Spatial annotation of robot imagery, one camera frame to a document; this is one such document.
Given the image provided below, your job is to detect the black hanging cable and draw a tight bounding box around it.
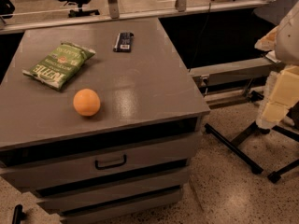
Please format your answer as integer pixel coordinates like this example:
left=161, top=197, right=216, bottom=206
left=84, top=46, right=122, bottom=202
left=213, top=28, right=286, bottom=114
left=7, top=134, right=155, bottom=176
left=188, top=2, right=213, bottom=73

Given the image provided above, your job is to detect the grey metal railing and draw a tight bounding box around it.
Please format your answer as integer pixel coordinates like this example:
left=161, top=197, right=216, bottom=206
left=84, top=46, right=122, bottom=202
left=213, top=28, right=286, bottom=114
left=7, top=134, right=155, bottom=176
left=1, top=0, right=268, bottom=34

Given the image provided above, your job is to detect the dark snack bar wrapper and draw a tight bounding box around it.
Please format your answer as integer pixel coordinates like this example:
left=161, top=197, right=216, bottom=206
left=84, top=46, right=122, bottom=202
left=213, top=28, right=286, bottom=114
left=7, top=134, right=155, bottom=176
left=113, top=32, right=134, bottom=52

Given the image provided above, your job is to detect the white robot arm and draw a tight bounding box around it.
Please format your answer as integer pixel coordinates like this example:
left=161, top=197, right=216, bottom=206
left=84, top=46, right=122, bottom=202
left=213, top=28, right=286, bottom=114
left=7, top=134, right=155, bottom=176
left=255, top=2, right=299, bottom=129

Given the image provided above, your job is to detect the black object at floor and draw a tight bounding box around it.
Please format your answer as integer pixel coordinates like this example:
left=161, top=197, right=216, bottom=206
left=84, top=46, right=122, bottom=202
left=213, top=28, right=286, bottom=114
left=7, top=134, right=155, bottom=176
left=12, top=204, right=26, bottom=224

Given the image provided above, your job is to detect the orange fruit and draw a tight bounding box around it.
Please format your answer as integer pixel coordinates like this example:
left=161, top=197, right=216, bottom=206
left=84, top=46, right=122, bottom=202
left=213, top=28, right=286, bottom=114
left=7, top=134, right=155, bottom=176
left=73, top=89, right=101, bottom=117

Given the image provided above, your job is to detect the green jalapeno chip bag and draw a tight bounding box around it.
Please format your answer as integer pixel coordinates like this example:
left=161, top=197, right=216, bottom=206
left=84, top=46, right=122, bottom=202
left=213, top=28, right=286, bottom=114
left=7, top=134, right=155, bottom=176
left=22, top=42, right=95, bottom=91

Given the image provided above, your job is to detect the black metal stand base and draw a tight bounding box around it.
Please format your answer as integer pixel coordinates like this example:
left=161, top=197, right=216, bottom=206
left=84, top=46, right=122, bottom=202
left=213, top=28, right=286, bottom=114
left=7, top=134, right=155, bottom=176
left=204, top=91, right=299, bottom=184

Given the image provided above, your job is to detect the black top drawer handle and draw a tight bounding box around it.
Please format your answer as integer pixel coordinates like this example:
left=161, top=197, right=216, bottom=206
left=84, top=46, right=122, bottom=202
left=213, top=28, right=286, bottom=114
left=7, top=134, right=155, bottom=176
left=94, top=155, right=127, bottom=171

